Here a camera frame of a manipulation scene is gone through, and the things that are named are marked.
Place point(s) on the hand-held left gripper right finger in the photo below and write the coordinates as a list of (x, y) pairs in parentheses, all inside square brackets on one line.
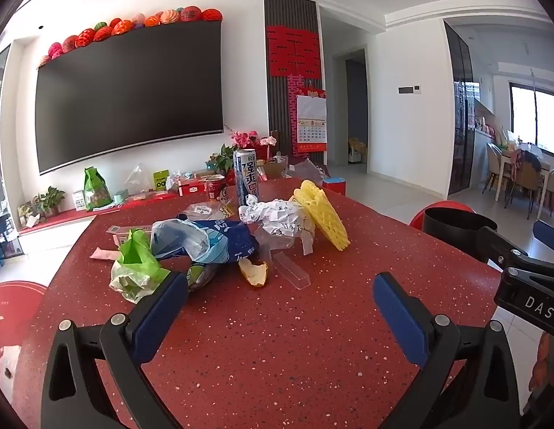
[(399, 317)]

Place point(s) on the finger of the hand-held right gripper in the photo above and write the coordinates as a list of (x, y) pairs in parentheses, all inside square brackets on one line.
[(500, 250), (550, 237)]

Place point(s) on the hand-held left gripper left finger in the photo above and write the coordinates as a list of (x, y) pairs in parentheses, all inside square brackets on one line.
[(163, 317)]

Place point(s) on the black waste bin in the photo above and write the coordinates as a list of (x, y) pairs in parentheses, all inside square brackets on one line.
[(455, 232)]

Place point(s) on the bitten bread piece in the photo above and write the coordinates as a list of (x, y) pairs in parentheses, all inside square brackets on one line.
[(253, 272)]

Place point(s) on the clear plastic tray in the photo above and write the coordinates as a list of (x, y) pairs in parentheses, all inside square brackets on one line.
[(294, 272)]

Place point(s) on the person's right hand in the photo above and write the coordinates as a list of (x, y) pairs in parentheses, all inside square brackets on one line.
[(543, 362)]

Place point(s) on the brown dining chair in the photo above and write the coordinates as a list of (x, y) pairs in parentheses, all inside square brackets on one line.
[(525, 183)]

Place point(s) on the green plastic bag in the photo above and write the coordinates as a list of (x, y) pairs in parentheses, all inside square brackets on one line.
[(136, 263)]

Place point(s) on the white dining table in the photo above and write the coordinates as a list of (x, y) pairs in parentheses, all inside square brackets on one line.
[(547, 165)]

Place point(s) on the beige dining chair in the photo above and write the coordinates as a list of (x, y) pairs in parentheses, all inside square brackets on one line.
[(493, 165)]

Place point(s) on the pink paper slip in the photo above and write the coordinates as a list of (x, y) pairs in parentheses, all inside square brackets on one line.
[(104, 254)]

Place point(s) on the red plastic chair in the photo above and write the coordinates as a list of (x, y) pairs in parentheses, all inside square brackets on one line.
[(417, 221)]

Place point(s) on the blue white plastic bag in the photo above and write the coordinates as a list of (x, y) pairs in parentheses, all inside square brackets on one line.
[(223, 237)]

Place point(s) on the black framed window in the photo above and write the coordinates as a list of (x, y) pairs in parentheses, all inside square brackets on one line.
[(534, 118)]

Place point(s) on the yellow foam fruit net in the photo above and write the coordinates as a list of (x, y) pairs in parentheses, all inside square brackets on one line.
[(323, 214)]

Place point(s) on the clear plastic wrap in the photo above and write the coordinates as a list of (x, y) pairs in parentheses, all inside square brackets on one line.
[(277, 243)]

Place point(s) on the clear plastic bag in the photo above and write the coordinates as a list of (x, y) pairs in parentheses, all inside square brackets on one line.
[(139, 183)]

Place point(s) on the short red can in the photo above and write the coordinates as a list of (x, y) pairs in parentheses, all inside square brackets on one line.
[(216, 188)]

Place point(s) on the green snack bag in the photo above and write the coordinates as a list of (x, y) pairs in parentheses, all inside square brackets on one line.
[(97, 190)]

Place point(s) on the dark glass cabinet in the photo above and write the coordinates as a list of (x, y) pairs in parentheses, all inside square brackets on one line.
[(460, 111)]

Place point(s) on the red box with blue lid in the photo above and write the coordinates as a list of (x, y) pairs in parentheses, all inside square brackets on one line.
[(335, 186)]

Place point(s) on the crumpled white paper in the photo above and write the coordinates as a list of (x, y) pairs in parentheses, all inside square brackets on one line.
[(277, 219)]

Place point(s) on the tall silver blue can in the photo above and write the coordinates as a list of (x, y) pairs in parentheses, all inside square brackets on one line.
[(246, 178)]

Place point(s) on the small potted plant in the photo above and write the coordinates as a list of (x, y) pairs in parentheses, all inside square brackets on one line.
[(49, 199)]

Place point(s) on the green leafy plant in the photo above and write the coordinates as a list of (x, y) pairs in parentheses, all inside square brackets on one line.
[(221, 158)]

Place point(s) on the grey plastic bag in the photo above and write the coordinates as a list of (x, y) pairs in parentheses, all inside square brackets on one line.
[(308, 169)]

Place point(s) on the large black television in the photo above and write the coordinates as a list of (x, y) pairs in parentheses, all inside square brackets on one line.
[(129, 94)]

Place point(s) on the row of paper lanterns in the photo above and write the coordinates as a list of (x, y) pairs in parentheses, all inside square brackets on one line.
[(125, 24)]

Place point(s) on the white wall control panel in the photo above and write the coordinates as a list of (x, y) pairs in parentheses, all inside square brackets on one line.
[(409, 90)]

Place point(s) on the wall calendar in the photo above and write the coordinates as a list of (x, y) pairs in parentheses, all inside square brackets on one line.
[(311, 118)]

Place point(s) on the red paper-cut wall decoration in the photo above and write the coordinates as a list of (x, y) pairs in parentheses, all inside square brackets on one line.
[(294, 51)]

